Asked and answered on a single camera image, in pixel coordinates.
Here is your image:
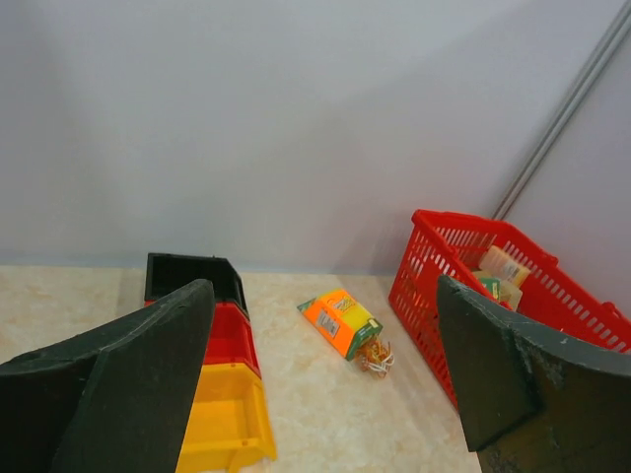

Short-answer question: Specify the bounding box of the orange green carton box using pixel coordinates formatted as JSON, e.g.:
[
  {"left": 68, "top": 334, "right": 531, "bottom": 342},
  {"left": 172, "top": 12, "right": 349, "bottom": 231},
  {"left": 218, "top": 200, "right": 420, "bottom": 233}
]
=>
[{"left": 298, "top": 289, "right": 383, "bottom": 361}]

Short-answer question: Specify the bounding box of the red storage bin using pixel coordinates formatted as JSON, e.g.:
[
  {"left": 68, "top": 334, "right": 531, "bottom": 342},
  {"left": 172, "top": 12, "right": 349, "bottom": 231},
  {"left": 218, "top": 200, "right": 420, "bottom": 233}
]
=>
[{"left": 204, "top": 303, "right": 261, "bottom": 377}]

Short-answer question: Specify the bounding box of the beige orange box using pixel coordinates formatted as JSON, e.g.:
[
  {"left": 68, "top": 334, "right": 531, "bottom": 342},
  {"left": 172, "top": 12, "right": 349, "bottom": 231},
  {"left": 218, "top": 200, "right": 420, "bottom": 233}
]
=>
[{"left": 479, "top": 245, "right": 530, "bottom": 288}]

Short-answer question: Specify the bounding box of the green white box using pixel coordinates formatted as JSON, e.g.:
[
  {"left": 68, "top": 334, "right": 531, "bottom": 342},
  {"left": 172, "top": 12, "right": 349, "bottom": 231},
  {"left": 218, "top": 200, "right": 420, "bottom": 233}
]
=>
[{"left": 473, "top": 270, "right": 523, "bottom": 311}]

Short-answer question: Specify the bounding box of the yellow storage bin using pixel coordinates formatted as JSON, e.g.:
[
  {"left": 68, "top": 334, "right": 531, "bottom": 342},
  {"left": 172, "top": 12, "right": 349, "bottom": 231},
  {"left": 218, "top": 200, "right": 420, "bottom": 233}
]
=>
[{"left": 175, "top": 363, "right": 277, "bottom": 472}]

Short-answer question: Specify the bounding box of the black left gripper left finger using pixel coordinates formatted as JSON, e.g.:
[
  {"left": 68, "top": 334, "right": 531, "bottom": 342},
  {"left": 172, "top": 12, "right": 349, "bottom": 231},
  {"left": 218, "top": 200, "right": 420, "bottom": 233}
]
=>
[{"left": 1, "top": 279, "right": 215, "bottom": 472}]

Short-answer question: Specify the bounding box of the red plastic basket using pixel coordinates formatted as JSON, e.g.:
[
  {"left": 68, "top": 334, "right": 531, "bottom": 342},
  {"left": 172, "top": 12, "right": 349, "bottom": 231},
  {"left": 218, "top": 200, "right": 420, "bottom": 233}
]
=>
[{"left": 388, "top": 209, "right": 630, "bottom": 401}]

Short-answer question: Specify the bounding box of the black storage bin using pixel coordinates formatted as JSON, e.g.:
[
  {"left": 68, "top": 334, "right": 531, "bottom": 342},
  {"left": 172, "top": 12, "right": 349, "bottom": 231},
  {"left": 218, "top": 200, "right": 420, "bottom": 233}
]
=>
[{"left": 144, "top": 252, "right": 249, "bottom": 316}]

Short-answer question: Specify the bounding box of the aluminium corner post right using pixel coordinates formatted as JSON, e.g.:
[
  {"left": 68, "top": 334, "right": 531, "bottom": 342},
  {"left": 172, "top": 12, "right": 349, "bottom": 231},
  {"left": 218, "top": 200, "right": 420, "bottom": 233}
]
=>
[{"left": 491, "top": 1, "right": 630, "bottom": 220}]

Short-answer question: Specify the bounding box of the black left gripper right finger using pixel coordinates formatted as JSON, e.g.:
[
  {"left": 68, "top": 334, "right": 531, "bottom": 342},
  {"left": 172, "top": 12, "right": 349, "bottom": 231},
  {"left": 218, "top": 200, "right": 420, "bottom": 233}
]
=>
[{"left": 437, "top": 276, "right": 630, "bottom": 472}]

